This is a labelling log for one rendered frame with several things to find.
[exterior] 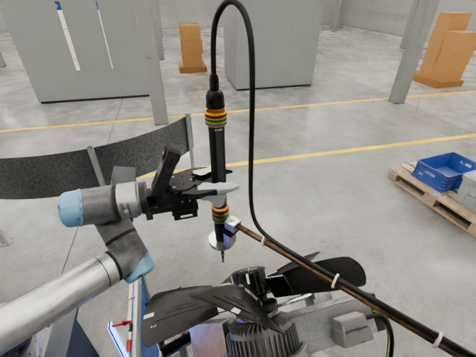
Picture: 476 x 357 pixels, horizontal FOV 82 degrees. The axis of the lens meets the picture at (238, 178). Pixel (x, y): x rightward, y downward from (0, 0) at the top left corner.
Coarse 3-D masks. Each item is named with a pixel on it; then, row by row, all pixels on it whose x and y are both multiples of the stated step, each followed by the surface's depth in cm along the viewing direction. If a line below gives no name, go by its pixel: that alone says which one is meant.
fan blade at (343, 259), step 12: (324, 264) 77; (336, 264) 76; (348, 264) 75; (360, 264) 75; (288, 276) 84; (300, 276) 83; (312, 276) 82; (348, 276) 81; (360, 276) 81; (300, 288) 87; (312, 288) 86; (324, 288) 85; (336, 288) 85
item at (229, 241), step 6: (228, 222) 66; (234, 222) 66; (240, 222) 67; (222, 228) 67; (228, 228) 66; (234, 228) 65; (210, 234) 74; (228, 234) 67; (234, 234) 70; (210, 240) 73; (216, 240) 73; (228, 240) 69; (234, 240) 71; (216, 246) 71; (222, 246) 71; (228, 246) 70
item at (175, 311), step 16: (192, 288) 93; (160, 304) 89; (176, 304) 87; (192, 304) 87; (208, 304) 86; (144, 320) 84; (160, 320) 83; (176, 320) 82; (192, 320) 82; (144, 336) 78; (160, 336) 78
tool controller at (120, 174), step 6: (114, 168) 140; (120, 168) 141; (126, 168) 143; (132, 168) 144; (114, 174) 135; (120, 174) 137; (126, 174) 138; (132, 174) 139; (114, 180) 131; (120, 180) 133; (126, 180) 134; (132, 180) 135; (132, 222) 135
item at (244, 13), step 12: (228, 0) 41; (216, 12) 43; (240, 12) 40; (216, 24) 44; (216, 36) 46; (252, 36) 41; (252, 48) 42; (252, 60) 43; (216, 72) 49; (252, 72) 44; (252, 84) 45; (252, 96) 46; (252, 108) 47; (252, 120) 48; (252, 132) 49; (252, 144) 51; (252, 156) 52; (252, 168) 54; (252, 180) 55; (252, 192) 57; (252, 204) 59; (252, 216) 60; (264, 240) 61; (276, 240) 59; (288, 252) 57; (312, 264) 55; (336, 276) 52; (372, 300) 48; (396, 312) 46; (420, 324) 45; (444, 336) 43; (456, 348) 42
